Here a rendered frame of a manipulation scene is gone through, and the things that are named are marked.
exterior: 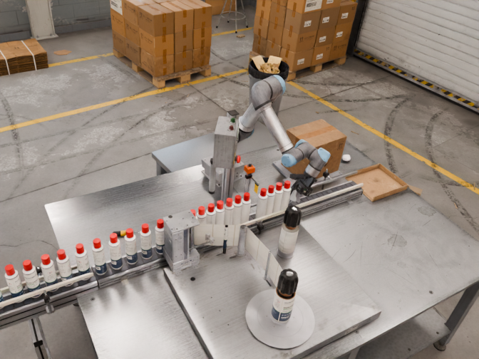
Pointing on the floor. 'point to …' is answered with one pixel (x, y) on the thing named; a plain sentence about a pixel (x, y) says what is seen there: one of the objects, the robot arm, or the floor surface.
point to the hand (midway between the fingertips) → (289, 200)
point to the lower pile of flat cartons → (22, 57)
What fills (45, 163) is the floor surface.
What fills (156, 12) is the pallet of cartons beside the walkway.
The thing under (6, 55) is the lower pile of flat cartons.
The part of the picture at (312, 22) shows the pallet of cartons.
